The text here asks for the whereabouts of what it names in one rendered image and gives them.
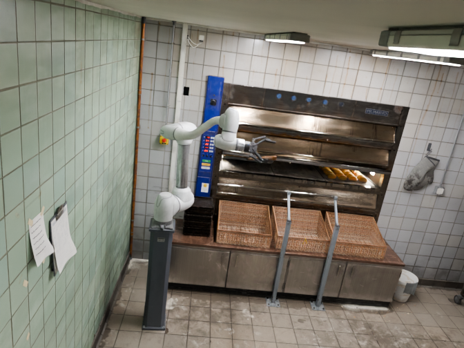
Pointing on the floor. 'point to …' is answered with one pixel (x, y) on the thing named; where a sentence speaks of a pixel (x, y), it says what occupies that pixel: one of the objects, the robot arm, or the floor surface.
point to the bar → (286, 244)
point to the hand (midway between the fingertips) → (272, 151)
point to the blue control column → (215, 83)
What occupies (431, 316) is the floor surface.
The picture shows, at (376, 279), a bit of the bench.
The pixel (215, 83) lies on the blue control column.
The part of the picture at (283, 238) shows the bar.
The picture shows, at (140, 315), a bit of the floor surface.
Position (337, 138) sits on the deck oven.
